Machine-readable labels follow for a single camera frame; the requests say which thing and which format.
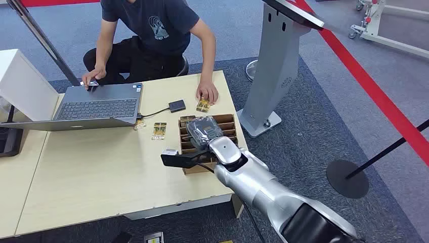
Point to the black wrist camera with pale box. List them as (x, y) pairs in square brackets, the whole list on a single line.
[(177, 160)]

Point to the person's left forearm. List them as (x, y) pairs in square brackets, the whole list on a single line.
[(207, 60)]

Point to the yellow object on floor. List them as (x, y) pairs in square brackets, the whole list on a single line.
[(226, 241)]

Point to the round silver floor base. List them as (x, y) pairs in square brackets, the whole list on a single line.
[(251, 70)]

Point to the person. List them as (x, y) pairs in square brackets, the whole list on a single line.
[(157, 30)]

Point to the grey kiosk stand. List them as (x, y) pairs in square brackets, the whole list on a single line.
[(275, 67)]

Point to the person's right hand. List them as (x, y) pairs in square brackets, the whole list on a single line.
[(94, 75)]

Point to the dark grey carpet rug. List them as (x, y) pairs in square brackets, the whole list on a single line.
[(301, 144)]

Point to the gold hotel key card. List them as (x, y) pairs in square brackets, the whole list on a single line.
[(203, 106), (159, 130), (139, 124)]

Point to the black object on floor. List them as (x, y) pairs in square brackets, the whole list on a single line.
[(122, 238)]

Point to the person's left hand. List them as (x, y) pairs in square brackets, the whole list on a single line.
[(207, 92)]

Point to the white wheeled frame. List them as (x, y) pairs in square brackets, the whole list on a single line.
[(395, 43)]

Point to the black stanchion with round base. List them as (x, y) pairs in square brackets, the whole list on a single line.
[(347, 179)]

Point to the white box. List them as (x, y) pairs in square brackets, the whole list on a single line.
[(23, 84)]

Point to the black stand base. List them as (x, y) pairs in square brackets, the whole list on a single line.
[(10, 142)]

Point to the person's right forearm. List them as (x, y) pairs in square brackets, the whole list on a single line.
[(101, 50)]

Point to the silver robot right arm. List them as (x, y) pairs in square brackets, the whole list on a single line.
[(261, 187)]

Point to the black card reader box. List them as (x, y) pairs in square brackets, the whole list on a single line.
[(177, 106)]

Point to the black stool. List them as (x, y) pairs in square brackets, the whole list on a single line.
[(184, 67)]

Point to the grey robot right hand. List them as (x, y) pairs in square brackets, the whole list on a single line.
[(203, 131)]

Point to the small silver object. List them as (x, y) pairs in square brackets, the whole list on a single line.
[(91, 84)]

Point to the pale desk leg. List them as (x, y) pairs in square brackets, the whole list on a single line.
[(238, 206)]

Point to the black slanted pole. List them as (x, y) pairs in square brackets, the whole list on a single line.
[(43, 43)]

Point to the gold card in holder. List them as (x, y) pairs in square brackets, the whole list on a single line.
[(187, 120)]

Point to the small device with screen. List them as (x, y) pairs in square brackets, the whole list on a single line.
[(154, 238)]

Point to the grey laptop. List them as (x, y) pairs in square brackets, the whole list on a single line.
[(97, 107)]

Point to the brown cardboard card holder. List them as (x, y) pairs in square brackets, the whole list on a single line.
[(229, 127)]

